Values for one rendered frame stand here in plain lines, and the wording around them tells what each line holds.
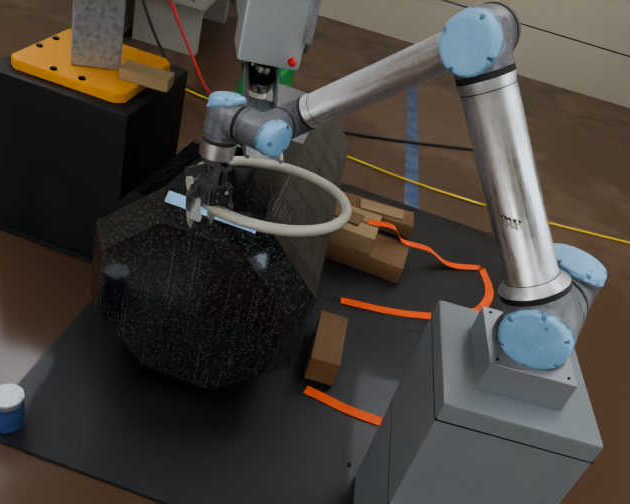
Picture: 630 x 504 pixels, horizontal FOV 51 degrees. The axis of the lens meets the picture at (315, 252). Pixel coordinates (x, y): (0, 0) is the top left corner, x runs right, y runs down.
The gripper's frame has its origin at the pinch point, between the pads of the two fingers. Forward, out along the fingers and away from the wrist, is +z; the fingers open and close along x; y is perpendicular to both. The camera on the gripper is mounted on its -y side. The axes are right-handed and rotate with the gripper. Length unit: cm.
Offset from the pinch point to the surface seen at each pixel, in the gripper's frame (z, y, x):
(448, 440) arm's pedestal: 21, 80, 27
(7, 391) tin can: 75, -32, -38
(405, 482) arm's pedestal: 40, 75, 25
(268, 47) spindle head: -36, -46, 48
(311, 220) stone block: 16, -15, 59
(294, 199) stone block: 9, -19, 52
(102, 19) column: -22, -118, 23
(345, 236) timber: 57, -56, 130
